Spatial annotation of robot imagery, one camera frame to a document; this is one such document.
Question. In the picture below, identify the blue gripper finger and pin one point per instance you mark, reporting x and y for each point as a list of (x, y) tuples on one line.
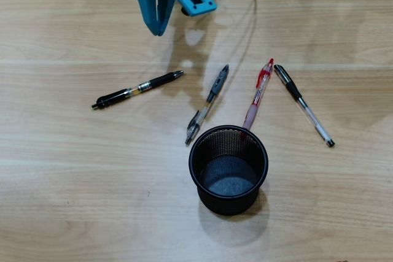
[(147, 7), (165, 7)]

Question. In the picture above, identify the black retractable pen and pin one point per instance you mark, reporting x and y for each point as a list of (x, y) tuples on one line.
[(159, 80)]

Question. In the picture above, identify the clear pen grey grip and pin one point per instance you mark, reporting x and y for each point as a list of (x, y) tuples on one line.
[(218, 82)]

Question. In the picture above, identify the red retractable pen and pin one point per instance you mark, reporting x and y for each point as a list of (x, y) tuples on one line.
[(259, 90)]

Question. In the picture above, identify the clear pen black cap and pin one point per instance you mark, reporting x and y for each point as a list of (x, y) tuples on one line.
[(293, 88)]

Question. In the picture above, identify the black mesh pen holder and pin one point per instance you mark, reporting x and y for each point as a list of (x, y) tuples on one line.
[(227, 205)]

